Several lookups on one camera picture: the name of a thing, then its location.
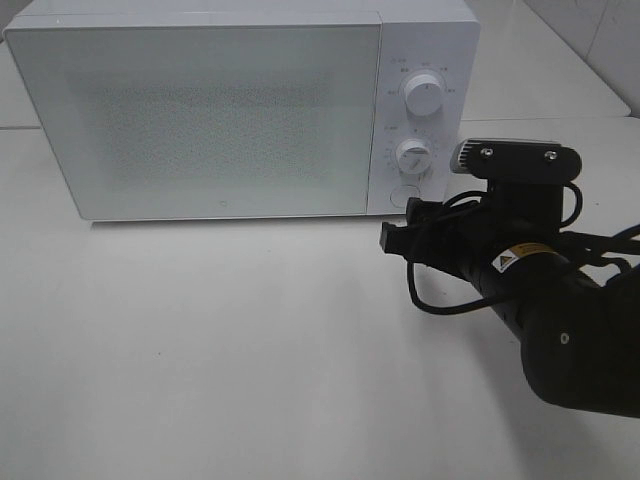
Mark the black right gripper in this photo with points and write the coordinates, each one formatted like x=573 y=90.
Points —
x=466 y=237

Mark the white round door button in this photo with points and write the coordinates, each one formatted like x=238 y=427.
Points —
x=401 y=194

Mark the white timer knob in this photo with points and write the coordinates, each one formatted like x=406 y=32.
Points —
x=413 y=156

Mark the white microwave door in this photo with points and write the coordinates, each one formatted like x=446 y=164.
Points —
x=187 y=123

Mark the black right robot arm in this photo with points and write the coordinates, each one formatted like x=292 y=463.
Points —
x=571 y=301

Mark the white upper power knob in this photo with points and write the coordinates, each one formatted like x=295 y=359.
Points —
x=423 y=93

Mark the white microwave oven body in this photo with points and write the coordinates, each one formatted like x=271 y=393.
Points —
x=414 y=36

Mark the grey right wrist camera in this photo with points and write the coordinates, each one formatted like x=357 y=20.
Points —
x=531 y=180

